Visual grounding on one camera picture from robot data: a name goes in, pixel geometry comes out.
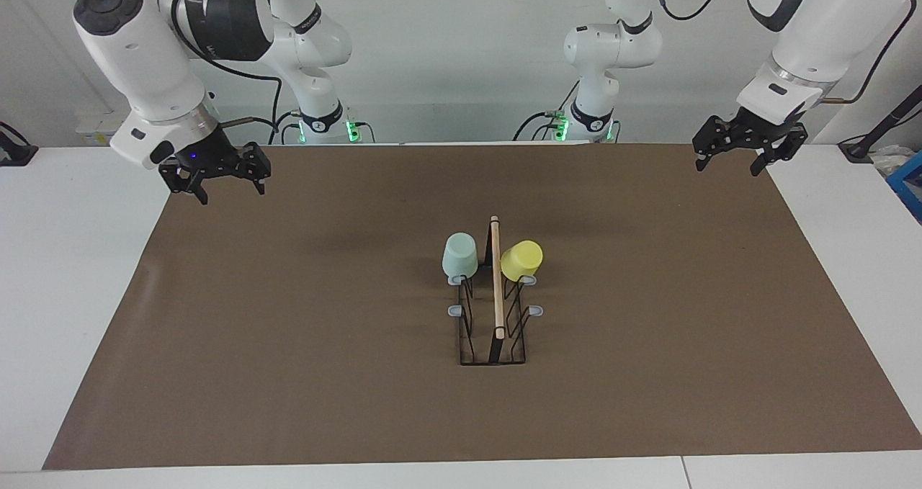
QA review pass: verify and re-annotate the pale green plastic cup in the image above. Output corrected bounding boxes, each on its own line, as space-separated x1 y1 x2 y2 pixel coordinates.
441 232 479 280

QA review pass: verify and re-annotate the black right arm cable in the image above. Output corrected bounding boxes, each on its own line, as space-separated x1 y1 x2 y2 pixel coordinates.
171 0 283 130

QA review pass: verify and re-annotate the black base cable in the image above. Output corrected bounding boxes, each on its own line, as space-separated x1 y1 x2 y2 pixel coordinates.
269 112 305 145
512 78 581 143

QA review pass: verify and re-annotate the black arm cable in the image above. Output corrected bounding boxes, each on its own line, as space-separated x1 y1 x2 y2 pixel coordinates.
648 0 920 107
171 0 283 130

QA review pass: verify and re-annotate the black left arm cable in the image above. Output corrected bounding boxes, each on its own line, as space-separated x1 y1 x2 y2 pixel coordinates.
648 0 920 107

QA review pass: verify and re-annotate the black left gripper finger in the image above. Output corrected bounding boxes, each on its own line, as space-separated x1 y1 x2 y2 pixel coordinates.
691 116 729 172
748 125 810 178

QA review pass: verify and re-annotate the black wire cup rack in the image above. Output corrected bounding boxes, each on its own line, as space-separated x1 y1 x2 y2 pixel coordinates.
447 215 545 366

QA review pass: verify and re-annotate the black pole stand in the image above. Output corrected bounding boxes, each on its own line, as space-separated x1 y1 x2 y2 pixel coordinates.
838 84 922 163

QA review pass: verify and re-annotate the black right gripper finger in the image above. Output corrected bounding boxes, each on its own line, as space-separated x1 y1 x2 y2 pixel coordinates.
159 162 210 207
241 141 273 197

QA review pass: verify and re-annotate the blue box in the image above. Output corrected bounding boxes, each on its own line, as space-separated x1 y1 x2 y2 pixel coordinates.
887 151 922 223

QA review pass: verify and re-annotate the brown table mat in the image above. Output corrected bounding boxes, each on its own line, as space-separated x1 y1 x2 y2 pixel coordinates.
42 143 922 470

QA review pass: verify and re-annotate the clear plastic bag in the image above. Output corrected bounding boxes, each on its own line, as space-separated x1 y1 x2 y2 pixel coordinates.
870 145 913 177

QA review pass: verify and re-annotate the yellow plastic cup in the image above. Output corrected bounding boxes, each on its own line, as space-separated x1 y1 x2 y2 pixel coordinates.
500 240 544 283

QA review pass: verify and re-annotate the black desk clamp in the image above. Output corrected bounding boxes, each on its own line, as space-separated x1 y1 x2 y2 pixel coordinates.
0 121 38 167

